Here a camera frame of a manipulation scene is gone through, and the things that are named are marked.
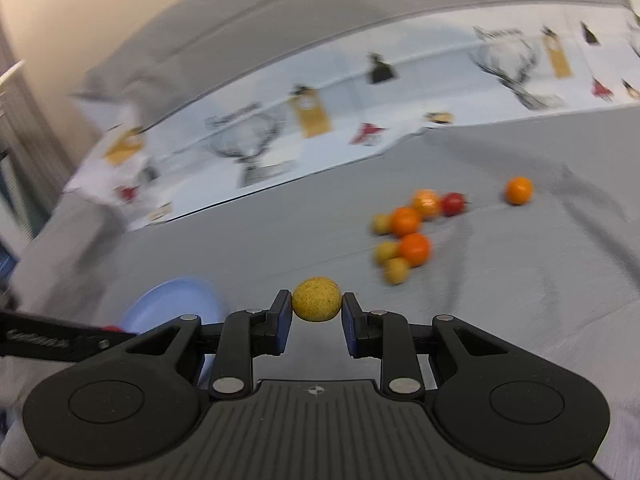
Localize grey sofa cover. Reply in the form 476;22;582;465
11;0;639;479

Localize light blue plate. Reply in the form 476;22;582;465
117;276;230;389

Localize yellow speckled round fruit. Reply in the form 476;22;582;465
292;276;342;322

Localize small yellow fruit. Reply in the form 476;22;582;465
374;240;399;266
371;214;392;236
383;257;411;286

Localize pale orange striped fruit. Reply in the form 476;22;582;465
411;190;442;221

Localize deer print white cloth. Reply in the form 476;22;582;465
67;4;639;229

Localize orange tangerine cluster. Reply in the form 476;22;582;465
390;207;422;238
398;232;432;268

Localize red small fruit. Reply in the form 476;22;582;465
440;192;469;217

